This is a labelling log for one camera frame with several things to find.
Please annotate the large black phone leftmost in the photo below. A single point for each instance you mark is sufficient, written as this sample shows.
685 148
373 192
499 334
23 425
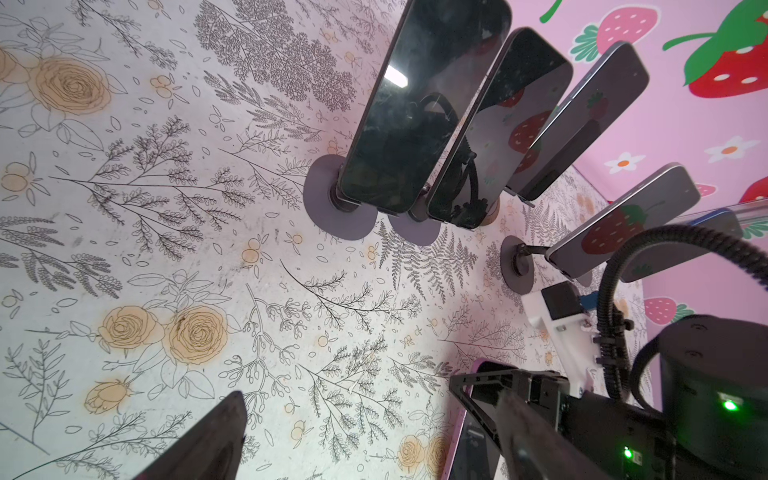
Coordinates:
439 58

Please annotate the blue-edged black phone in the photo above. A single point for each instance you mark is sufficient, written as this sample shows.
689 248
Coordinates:
660 257

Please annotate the pink-edged black phone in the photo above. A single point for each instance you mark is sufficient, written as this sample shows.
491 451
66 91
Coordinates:
472 454

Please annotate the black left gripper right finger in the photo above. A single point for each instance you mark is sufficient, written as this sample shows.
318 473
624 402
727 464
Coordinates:
530 445

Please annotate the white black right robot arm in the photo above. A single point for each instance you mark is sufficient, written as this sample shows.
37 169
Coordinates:
712 425

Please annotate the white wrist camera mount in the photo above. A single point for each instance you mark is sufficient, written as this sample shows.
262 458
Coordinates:
558 311

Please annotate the silver-edged black phone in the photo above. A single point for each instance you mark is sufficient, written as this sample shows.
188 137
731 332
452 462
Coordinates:
661 197

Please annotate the tall black phone on wood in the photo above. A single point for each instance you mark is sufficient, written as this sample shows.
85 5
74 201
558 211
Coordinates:
610 87

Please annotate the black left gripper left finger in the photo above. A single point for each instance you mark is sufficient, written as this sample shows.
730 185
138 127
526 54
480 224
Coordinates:
211 449

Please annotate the grey round stand leftmost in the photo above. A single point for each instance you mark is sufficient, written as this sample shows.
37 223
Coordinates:
326 208

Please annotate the grey round stand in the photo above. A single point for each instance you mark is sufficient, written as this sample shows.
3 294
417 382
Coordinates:
326 208
420 233

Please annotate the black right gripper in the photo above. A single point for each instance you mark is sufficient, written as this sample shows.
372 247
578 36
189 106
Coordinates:
622 441

